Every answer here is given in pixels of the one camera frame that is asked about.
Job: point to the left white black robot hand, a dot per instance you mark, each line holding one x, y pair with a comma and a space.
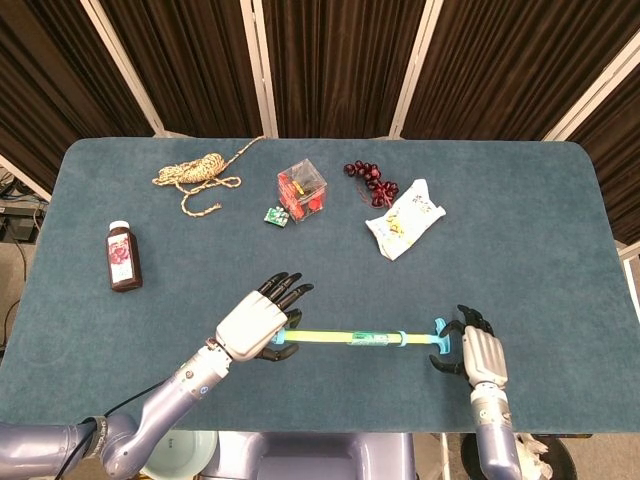
250, 325

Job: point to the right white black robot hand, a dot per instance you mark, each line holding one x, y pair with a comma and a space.
485, 357

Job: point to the yellow rod with blue ends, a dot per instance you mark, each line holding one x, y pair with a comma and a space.
325, 336

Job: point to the left lavender robot arm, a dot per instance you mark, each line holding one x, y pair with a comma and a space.
165, 405

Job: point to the lavender robot base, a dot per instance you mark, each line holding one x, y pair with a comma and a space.
310, 455

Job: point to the blue felt table mat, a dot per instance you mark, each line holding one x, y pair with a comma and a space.
320, 260

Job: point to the small green candy packet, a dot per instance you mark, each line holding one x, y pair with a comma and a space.
276, 216

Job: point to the white crumpled bin bag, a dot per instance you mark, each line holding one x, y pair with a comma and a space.
535, 457

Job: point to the black trash bin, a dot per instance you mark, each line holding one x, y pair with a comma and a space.
560, 457

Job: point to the clear cube box red contents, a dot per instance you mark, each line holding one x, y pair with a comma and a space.
302, 192

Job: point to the pale green plastic basin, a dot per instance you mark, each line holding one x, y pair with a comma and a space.
185, 452

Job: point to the dark red juice bottle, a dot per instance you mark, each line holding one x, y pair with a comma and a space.
122, 257

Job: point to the white snack bag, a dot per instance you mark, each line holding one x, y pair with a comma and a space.
405, 220

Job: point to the dark red grape bunch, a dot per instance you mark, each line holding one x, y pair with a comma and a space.
372, 175

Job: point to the brown curtain screen panel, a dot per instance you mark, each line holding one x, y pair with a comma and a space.
55, 85
340, 65
510, 65
190, 65
620, 150

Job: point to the black electronics box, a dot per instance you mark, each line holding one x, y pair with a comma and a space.
20, 229

